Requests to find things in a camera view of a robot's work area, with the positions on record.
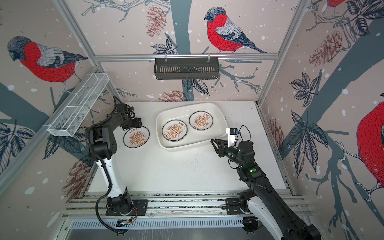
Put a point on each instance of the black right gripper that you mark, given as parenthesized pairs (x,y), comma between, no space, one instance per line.
(223,147)

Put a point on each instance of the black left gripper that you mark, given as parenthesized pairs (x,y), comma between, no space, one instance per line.
(137,123)

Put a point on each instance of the orange sunburst plate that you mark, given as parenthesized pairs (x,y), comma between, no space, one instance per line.
(174,130)
(201,120)

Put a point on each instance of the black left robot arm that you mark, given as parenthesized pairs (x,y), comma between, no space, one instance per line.
(101,145)

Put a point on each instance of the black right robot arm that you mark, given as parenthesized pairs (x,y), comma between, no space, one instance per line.
(261,199)

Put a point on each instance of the white plastic bin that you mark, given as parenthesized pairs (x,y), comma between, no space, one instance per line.
(194,138)

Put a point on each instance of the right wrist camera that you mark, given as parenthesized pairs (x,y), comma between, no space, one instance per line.
(232,134)

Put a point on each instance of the white mesh wall shelf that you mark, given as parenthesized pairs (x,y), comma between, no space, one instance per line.
(81,102)

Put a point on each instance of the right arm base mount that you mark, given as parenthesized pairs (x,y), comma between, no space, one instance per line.
(236,206)

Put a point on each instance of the black hanging wire basket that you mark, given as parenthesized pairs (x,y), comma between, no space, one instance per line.
(186,69)

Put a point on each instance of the aluminium front rail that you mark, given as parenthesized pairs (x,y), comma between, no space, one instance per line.
(163,205)

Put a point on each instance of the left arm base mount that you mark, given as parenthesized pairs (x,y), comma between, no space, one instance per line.
(139,209)

